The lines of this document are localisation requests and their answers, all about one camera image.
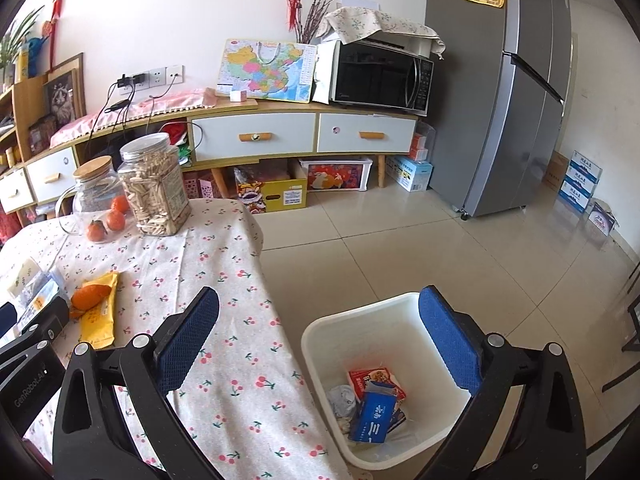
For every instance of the framed cat picture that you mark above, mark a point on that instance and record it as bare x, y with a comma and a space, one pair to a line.
62, 97

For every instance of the tangerine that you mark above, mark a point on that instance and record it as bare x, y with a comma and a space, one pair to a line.
120, 204
96, 231
116, 220

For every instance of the stack of small boxes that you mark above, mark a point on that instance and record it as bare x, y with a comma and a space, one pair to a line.
422, 142

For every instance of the white wall socket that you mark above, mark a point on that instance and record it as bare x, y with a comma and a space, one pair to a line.
158, 76
175, 73

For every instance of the red hanging tassel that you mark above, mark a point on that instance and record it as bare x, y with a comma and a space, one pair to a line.
57, 10

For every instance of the white plastic trash bin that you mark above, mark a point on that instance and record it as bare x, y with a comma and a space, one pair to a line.
340, 330

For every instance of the yellow bottle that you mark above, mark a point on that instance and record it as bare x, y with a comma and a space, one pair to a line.
22, 62

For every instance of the glass jar with wooden lid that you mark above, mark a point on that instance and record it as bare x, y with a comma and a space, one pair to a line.
92, 195

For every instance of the dried twig bundle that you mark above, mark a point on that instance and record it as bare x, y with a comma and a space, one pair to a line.
312, 20

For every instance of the blue and white box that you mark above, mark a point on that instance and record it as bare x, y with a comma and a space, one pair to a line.
410, 174

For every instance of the white framed red box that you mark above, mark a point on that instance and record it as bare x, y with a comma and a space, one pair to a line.
335, 175

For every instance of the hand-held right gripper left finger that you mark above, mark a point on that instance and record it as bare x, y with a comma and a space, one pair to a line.
185, 345

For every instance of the pink cloth runner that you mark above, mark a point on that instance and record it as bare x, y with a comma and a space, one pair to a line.
150, 107

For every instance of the colourful map gift bag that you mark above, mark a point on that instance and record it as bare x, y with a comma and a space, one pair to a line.
265, 70

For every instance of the pale yellow packet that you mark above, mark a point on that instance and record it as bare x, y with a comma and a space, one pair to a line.
22, 275

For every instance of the wooden tv cabinet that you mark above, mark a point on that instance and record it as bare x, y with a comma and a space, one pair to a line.
225, 107

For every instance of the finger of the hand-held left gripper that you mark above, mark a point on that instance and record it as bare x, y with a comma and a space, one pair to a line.
6, 320
42, 322

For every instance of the yellow snack packet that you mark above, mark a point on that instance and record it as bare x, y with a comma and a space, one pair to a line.
97, 327

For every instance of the paper ball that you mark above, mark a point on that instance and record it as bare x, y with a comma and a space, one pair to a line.
342, 400

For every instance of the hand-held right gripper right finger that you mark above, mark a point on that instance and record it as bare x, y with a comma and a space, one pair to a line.
450, 340

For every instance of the blue ornament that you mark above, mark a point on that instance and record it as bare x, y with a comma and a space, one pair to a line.
34, 49

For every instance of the blue and white carton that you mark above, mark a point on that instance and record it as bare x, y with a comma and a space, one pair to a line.
587, 165
580, 189
575, 205

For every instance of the dark blue carton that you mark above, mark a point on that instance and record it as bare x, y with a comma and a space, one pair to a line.
372, 420

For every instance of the yellow cardboard box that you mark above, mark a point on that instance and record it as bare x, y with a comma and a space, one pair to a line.
280, 192

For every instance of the white cabinet drawer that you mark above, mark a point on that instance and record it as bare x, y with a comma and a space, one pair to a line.
367, 134
52, 175
15, 190
255, 135

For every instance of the potted green plant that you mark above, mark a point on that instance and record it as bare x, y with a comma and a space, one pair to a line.
15, 35

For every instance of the small printed box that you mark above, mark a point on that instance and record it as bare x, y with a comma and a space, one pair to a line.
602, 217

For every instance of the floral microwave cover cloth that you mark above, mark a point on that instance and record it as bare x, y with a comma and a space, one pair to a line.
365, 22

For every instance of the pink patterned box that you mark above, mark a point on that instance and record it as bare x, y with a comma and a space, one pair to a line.
197, 185

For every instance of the plastic jar of biscuit sticks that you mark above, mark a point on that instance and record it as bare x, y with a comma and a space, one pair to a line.
155, 195

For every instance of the grey refrigerator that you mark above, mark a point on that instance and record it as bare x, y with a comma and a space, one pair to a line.
480, 110

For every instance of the black metal chair frame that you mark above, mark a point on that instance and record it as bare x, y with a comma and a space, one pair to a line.
631, 320

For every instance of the orange tangerine peel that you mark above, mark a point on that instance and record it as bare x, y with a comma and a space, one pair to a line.
90, 297

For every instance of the small white cube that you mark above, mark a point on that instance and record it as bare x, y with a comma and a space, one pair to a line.
238, 96

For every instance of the black microwave oven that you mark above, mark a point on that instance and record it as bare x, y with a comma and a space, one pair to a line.
380, 80

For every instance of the dark patterned tin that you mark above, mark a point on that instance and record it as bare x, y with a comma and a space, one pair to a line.
42, 135

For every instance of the red instant noodle bowl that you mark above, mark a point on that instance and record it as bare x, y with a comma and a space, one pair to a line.
375, 380

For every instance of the black charger plug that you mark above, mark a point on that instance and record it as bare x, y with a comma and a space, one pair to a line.
131, 80

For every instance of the red and green bag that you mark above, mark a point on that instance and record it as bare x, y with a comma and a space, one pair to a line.
181, 145

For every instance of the clear plastic packet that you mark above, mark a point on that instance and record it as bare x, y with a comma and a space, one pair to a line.
45, 292

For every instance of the brown cardboard box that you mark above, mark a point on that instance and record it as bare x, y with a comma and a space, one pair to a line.
555, 172

